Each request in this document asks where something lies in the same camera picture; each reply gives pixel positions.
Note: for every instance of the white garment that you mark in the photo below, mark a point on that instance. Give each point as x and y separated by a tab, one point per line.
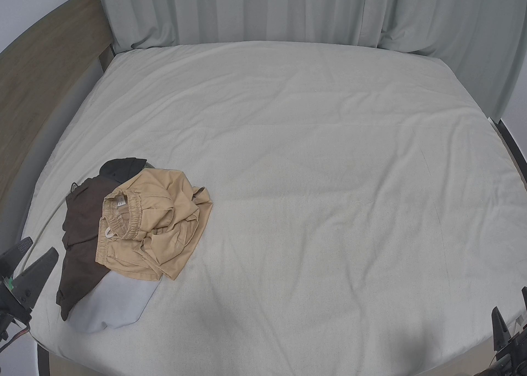
115	304

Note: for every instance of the tan shorts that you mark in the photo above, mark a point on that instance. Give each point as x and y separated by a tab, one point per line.
164	201

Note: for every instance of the bed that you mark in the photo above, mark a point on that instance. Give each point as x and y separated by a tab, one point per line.
308	152

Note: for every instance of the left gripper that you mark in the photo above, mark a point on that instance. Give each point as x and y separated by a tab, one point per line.
12	304

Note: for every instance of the brown garment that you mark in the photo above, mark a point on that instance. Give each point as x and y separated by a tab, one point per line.
82	222

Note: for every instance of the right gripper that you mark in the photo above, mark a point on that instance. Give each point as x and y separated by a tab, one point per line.
514	351

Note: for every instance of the black garment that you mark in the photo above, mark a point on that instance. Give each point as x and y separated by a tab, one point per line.
123	168

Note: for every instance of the green garment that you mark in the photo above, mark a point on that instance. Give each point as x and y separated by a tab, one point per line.
149	166

